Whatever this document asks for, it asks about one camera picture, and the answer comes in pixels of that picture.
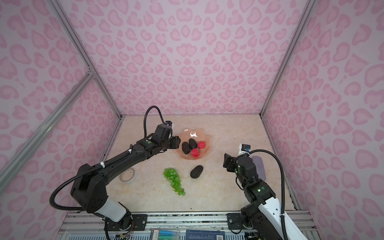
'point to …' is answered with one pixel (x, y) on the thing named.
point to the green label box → (162, 234)
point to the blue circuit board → (192, 234)
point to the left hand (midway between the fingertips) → (178, 137)
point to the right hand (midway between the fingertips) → (230, 155)
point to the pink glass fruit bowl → (197, 134)
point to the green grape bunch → (172, 175)
